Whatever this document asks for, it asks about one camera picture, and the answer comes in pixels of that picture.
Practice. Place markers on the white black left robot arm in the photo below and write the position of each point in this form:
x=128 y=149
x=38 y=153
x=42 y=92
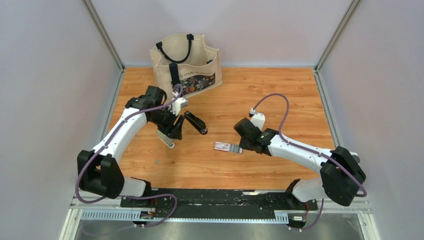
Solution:
x=98 y=169

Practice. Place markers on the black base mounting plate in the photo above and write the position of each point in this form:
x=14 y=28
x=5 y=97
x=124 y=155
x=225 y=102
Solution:
x=230 y=204

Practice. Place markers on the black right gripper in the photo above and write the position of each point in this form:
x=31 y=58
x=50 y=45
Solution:
x=243 y=145

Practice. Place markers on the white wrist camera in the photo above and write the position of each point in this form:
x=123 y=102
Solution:
x=257 y=119
x=177 y=105

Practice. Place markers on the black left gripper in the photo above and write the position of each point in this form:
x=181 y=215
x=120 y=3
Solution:
x=176 y=132

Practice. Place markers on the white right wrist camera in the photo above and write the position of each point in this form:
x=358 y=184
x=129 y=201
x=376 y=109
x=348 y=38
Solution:
x=257 y=119

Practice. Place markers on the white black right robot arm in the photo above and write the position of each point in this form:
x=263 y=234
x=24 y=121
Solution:
x=340 y=175

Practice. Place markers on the aluminium frame rail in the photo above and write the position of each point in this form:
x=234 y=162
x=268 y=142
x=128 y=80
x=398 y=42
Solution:
x=110 y=210

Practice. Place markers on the cream canvas tote bag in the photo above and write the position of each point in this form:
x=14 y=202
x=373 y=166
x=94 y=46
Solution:
x=186 y=59

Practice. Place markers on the red white staple box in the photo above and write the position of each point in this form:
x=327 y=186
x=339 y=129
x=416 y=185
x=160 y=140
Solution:
x=228 y=147

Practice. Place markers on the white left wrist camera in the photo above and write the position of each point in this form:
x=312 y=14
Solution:
x=177 y=105

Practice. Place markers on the pale green white stapler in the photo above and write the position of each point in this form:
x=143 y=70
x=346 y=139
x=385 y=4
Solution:
x=165 y=139

